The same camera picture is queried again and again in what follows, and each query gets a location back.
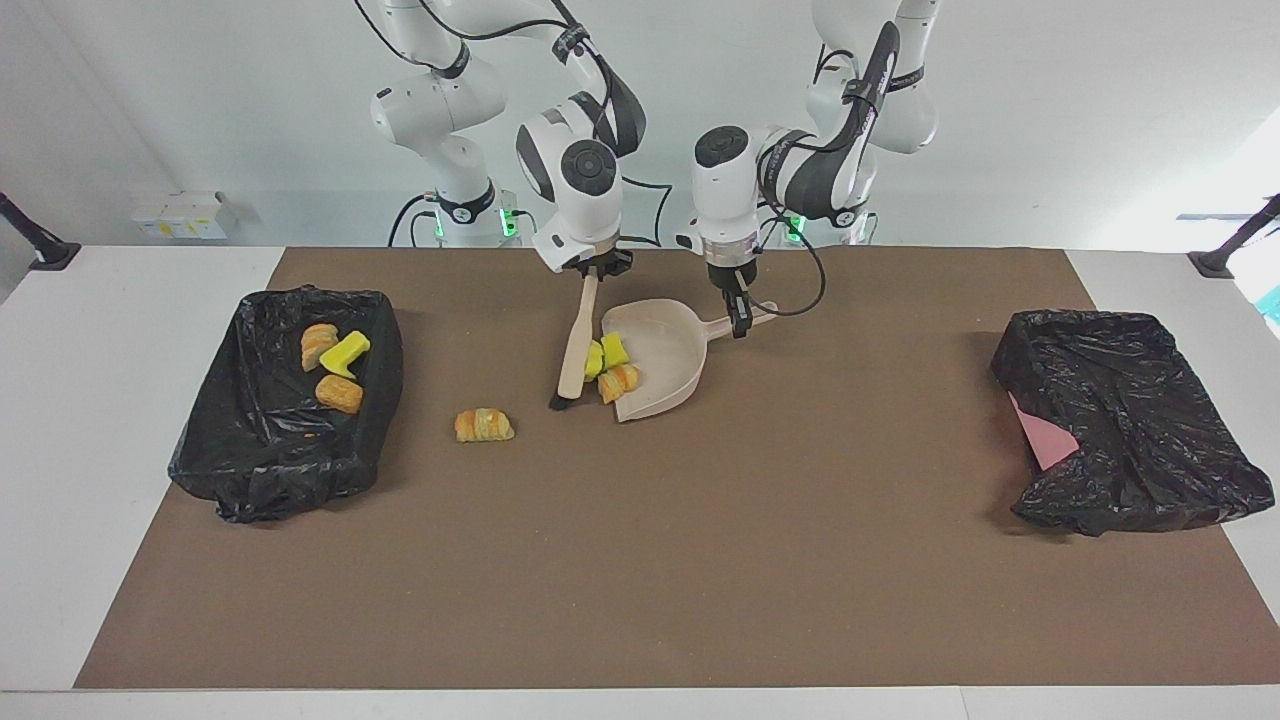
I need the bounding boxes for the pink box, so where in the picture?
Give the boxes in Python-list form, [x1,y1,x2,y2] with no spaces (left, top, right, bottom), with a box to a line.
[1007,392,1082,472]

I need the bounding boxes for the black base power cable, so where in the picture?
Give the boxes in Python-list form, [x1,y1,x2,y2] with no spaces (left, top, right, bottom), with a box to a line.
[387,192,446,248]

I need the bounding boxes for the white wall socket box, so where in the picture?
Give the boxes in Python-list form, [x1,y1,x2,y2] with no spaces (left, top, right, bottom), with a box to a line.
[131,190,229,241]

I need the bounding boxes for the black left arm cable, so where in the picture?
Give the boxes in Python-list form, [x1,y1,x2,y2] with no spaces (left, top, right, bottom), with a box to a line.
[745,20,906,319]

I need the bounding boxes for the brown bread roll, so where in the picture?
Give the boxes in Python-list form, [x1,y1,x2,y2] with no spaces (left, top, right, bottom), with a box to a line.
[315,374,365,415]

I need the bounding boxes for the beige hand brush black bristles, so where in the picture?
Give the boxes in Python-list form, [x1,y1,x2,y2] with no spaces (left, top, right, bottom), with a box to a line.
[547,268,602,413]

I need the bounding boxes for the notched yellow sponge piece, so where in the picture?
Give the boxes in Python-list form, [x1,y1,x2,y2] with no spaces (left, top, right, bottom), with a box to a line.
[319,331,372,380]

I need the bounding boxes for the black camera stand pole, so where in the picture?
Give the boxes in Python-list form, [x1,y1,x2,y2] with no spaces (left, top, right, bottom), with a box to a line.
[0,190,82,272]
[1187,193,1280,280]

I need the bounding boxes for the long pale striped croissant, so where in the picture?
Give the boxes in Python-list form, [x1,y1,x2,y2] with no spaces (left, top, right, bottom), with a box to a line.
[453,405,516,444]

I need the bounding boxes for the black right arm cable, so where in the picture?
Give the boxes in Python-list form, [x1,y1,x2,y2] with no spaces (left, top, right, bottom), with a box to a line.
[355,0,673,248]

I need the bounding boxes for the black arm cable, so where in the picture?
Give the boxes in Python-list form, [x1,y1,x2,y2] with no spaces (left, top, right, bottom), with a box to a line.
[745,20,906,319]
[355,0,673,248]

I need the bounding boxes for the beige plastic dustpan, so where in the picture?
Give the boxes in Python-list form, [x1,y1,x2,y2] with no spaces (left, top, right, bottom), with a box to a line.
[600,298,780,424]

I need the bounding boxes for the short tan croissant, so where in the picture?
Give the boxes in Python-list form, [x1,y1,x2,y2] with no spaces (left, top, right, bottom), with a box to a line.
[597,363,641,405]

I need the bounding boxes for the black garbage bag over pink box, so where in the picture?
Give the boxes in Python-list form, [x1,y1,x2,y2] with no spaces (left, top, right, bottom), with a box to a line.
[990,308,1277,539]

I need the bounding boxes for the brown table mat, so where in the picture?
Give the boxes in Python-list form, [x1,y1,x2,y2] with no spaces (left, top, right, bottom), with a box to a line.
[73,246,1280,691]

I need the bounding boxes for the pale flaky pastry piece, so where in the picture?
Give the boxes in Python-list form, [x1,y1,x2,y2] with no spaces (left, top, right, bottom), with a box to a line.
[301,322,340,373]

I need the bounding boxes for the black garbage bag lined bin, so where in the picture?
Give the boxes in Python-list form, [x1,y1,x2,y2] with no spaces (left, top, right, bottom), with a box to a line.
[167,288,406,525]

